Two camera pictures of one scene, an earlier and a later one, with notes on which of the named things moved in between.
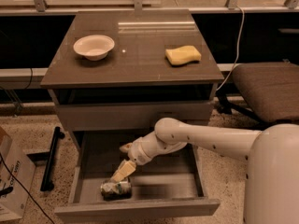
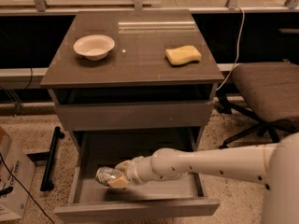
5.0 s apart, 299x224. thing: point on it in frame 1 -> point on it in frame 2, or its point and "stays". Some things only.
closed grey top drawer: [134, 115] stays
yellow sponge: [183, 54] stays
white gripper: [137, 153] -> [134, 171]
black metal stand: [48, 182] stays
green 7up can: [113, 189] -> [106, 174]
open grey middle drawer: [172, 183] stays
